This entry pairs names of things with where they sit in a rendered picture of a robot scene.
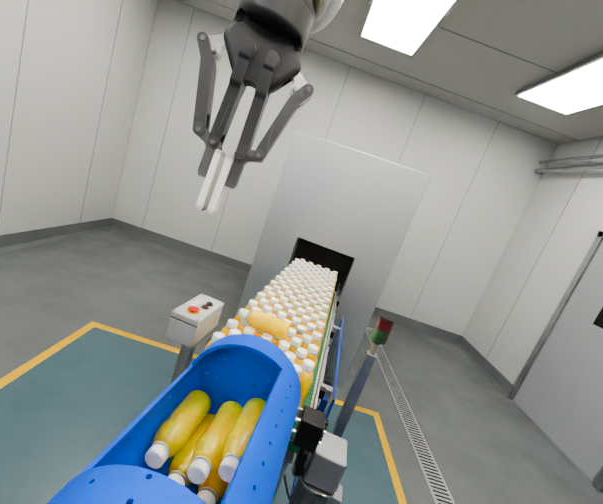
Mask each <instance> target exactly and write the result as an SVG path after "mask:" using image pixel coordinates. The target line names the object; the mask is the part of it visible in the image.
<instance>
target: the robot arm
mask: <svg viewBox="0 0 603 504"><path fill-rule="evenodd" d="M343 1H344V0H240V3H239V6H238V9H237V12H236V15H235V18H234V20H233V22H232V23H231V24H230V25H229V26H227V27H226V29H225V31H224V34H220V35H213V36H208V34H207V33H205V32H202V31H201V32H199V33H198V34H197V42H198V47H199V52H200V57H201V59H200V67H199V76H198V85H197V93H196V102H195V111H194V119H193V132H194V133H195V134H196V135H197V136H198V137H199V138H200V139H201V140H203V142H204V143H205V151H204V154H203V157H202V160H201V162H200V165H199V168H198V175H200V176H202V177H204V178H205V181H204V183H203V186H202V189H201V192H200V195H199V197H198V200H197V203H196V206H195V210H197V211H199V212H200V211H204V210H206V209H207V211H206V213H207V215H210V216H212V215H215V214H217V212H218V209H219V206H220V203H221V201H222V198H223V195H224V193H225V190H226V187H229V188H231V189H235V187H236V186H237V185H238V182H239V179H240V177H241V174H242V171H243V169H244V166H245V165H246V164H247V163H249V162H256V163H262V162H263V161H264V160H265V158H266V157H267V155H268V153H269V152H270V150H271V149H272V147H273V146H274V144H275V143H276V141H277V140H278V138H279V137H280V135H281V133H282V132H283V130H284V129H285V127H286V126H287V124H288V123H289V121H290V120H291V118H292V117H293V115H294V113H295V112H296V110H297V109H299V108H300V107H301V106H303V105H304V104H305V103H307V102H308V101H309V100H310V99H311V96H312V94H313V91H314V88H313V86H312V85H311V84H307V82H306V81H305V79H304V78H303V76H302V74H301V73H300V70H301V55H302V52H303V50H304V47H305V45H306V42H307V39H308V37H309V34H312V33H316V32H318V31H320V30H322V29H323V28H324V27H326V26H327V25H328V24H329V23H330V22H331V20H332V19H333V18H334V16H335V15H336V13H337V12H338V10H339V8H340V7H341V5H342V3H343ZM224 49H226V50H227V54H228V58H229V62H230V66H231V69H232V73H231V76H230V80H229V85H228V87H227V90H226V92H225V95H224V98H223V100H222V103H221V105H220V108H219V111H218V113H217V116H216V118H215V121H214V124H213V126H212V129H211V131H210V132H209V128H210V120H211V112H212V104H213V96H214V88H215V80H216V71H217V68H216V61H219V60H220V59H221V57H222V51H223V50H224ZM291 81H293V85H292V87H291V88H290V97H289V99H288V100H287V101H286V103H285V105H284V106H283V108H282V109H281V111H280V112H279V114H278V115H277V117H276V119H275V120H274V122H273V123H272V125H271V126H270V128H269V129H268V131H267V132H266V134H265V136H264V137H263V139H262V140H261V142H260V143H259V145H258V146H257V148H256V150H251V148H252V145H253V142H254V139H255V136H256V133H257V130H258V127H259V124H260V121H261V118H262V115H263V112H264V109H265V106H266V105H267V102H268V99H269V96H270V94H271V93H274V92H276V91H277V90H279V89H280V88H282V87H283V86H285V85H287V84H288V83H290V82H291ZM247 86H249V87H253V88H254V89H256V90H255V94H254V98H253V101H252V104H251V107H250V110H249V113H248V116H247V119H246V122H245V125H244V128H243V131H242V134H241V137H240V140H239V143H238V146H237V149H236V152H234V155H235V157H234V156H233V155H231V154H227V156H226V153H224V152H223V151H222V146H223V143H224V141H225V138H226V135H227V133H228V130H229V128H230V125H231V123H232V120H233V118H234V115H235V113H236V110H237V107H238V105H239V102H240V100H241V97H242V95H243V94H244V92H245V90H246V87H247ZM225 157H226V159H225ZM224 160H225V161H224ZM223 162H224V164H223ZM222 165H223V167H222ZM221 168H222V170H221ZM220 171H221V172H220ZM219 173H220V175H219ZM218 176H219V178H218ZM217 179H218V181H217ZM216 182H217V183H216ZM215 184H216V186H215ZM214 187H215V189H214ZM213 190H214V192H213ZM212 193H213V194H212ZM211 196H212V197H211ZM210 198H211V200H210ZM209 201H210V203H209ZM208 204H209V205H208ZM207 207H208V208H207Z"/></svg>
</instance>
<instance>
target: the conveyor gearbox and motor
mask: <svg viewBox="0 0 603 504"><path fill-rule="evenodd" d="M347 447H348V444H347V441H346V440H345V439H343V438H340V437H338V436H336V435H333V434H331V433H329V432H327V431H326V433H325V434H324V435H323V438H322V441H321V445H319V444H318V446H317V448H316V451H315V453H314V454H313V453H311V452H309V454H308V457H307V459H306V461H305V464H304V466H303V469H302V471H301V473H300V477H299V479H298V481H297V484H296V486H295V488H294V491H293V493H292V496H291V498H290V495H289V491H288V487H287V482H286V475H283V476H284V483H285V488H286V493H287V496H288V499H289V504H341V502H342V486H341V485H339V483H340V481H341V479H342V477H343V475H344V472H345V470H346V468H347V467H348V465H347Z"/></svg>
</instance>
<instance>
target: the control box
mask: <svg viewBox="0 0 603 504"><path fill-rule="evenodd" d="M199 300H200V302H199ZM201 300H202V301H201ZM197 301H198V302H197ZM208 301H211V302H212V303H213V305H212V306H209V305H208V309H204V308H202V305H204V304H206V305H207V302H208ZM193 303H196V304H193ZM192 304H193V305H192ZM223 305H224V303H223V302H221V301H218V300H216V299H214V298H211V297H209V296H206V295H204V294H200V295H198V296H196V297H195V298H193V299H191V300H189V301H188V302H186V303H184V304H183V305H181V306H179V307H177V308H176V309H174V310H172V312H171V317H170V320H169V323H168V327H167V331H166V334H165V337H166V338H169V339H171V340H173V341H176V342H178V343H180V344H183V345H185V346H187V347H189V348H192V347H193V346H194V345H195V344H196V343H197V342H199V341H200V340H201V339H202V338H203V337H204V336H205V335H207V334H208V333H209V332H210V331H211V330H212V329H213V328H214V327H216V326H217V324H218V321H219V318H220V315H221V311H222V307H223ZM189 306H196V307H198V308H199V311H198V312H191V311H190V310H188V307H189Z"/></svg>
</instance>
